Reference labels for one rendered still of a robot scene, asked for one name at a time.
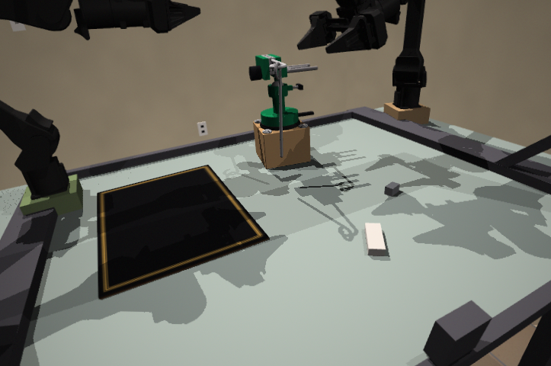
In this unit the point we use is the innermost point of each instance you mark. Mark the tan rectangular block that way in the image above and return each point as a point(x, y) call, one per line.
point(296, 146)

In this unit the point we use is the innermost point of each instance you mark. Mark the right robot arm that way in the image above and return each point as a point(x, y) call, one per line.
point(408, 69)

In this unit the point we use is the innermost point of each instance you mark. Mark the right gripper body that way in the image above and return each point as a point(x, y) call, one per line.
point(377, 28)

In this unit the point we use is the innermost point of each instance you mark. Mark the black mat with yellow border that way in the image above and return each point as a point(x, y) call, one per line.
point(157, 227)

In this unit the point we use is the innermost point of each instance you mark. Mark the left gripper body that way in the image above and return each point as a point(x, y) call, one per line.
point(132, 13)

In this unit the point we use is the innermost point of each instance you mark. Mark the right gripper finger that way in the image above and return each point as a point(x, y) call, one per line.
point(314, 37)
point(356, 37)

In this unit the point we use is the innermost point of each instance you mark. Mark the green bench vise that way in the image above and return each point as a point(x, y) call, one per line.
point(270, 117)

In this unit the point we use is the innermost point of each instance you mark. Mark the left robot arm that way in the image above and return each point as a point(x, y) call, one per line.
point(33, 133)

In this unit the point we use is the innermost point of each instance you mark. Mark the black rubber ring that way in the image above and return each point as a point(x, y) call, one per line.
point(278, 128)

